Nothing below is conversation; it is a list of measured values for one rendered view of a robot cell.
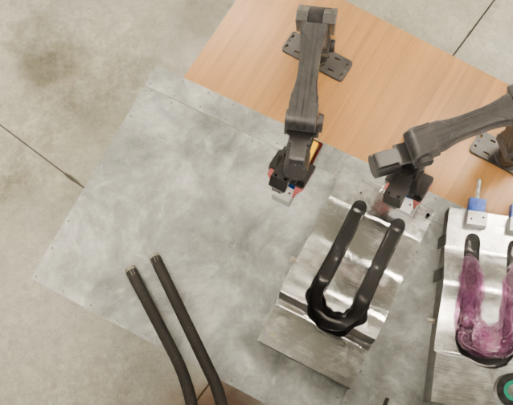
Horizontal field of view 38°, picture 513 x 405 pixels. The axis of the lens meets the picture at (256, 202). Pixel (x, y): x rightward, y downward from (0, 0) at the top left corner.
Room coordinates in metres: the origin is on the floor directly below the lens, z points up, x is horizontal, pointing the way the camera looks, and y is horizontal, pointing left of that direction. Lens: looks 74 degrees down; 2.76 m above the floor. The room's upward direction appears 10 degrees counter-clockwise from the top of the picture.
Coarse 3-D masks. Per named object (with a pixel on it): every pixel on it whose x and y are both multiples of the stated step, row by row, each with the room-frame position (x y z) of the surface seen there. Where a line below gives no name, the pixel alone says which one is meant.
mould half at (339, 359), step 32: (352, 192) 0.50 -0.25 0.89; (320, 224) 0.43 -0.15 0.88; (384, 224) 0.40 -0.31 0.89; (416, 224) 0.39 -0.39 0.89; (320, 256) 0.35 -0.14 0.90; (352, 256) 0.33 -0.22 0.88; (288, 288) 0.27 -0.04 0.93; (352, 288) 0.25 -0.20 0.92; (384, 288) 0.24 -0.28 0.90; (288, 320) 0.21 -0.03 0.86; (384, 320) 0.16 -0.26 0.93; (288, 352) 0.13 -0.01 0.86; (320, 352) 0.11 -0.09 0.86; (352, 352) 0.10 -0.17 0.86; (352, 384) 0.02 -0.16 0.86
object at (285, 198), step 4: (288, 188) 0.52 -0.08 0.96; (292, 188) 0.52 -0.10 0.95; (272, 192) 0.52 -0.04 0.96; (276, 192) 0.52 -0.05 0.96; (288, 192) 0.51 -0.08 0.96; (292, 192) 0.51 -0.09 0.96; (272, 196) 0.51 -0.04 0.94; (276, 196) 0.51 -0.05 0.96; (280, 196) 0.50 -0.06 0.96; (284, 196) 0.50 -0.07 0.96; (288, 196) 0.50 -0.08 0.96; (292, 196) 0.50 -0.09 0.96; (276, 200) 0.51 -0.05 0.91; (280, 200) 0.50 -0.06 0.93; (284, 200) 0.49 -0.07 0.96; (288, 200) 0.49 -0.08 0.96; (292, 200) 0.50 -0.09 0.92; (284, 204) 0.49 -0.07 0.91; (288, 204) 0.49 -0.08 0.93
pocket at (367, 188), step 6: (366, 180) 0.53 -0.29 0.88; (360, 186) 0.52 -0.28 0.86; (366, 186) 0.52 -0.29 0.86; (372, 186) 0.51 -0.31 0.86; (378, 186) 0.51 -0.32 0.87; (360, 192) 0.50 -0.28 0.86; (366, 192) 0.50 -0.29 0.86; (372, 192) 0.50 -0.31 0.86; (378, 192) 0.49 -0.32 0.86; (372, 198) 0.48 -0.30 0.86
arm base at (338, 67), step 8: (296, 32) 1.02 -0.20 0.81; (288, 40) 1.00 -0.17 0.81; (296, 40) 1.00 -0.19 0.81; (288, 48) 0.98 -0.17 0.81; (296, 48) 0.97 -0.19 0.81; (296, 56) 0.95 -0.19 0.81; (328, 56) 0.93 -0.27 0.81; (336, 56) 0.93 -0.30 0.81; (320, 64) 0.91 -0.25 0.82; (328, 64) 0.91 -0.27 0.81; (336, 64) 0.90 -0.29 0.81; (344, 64) 0.90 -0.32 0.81; (328, 72) 0.88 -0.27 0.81; (336, 72) 0.88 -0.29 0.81; (344, 72) 0.87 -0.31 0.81
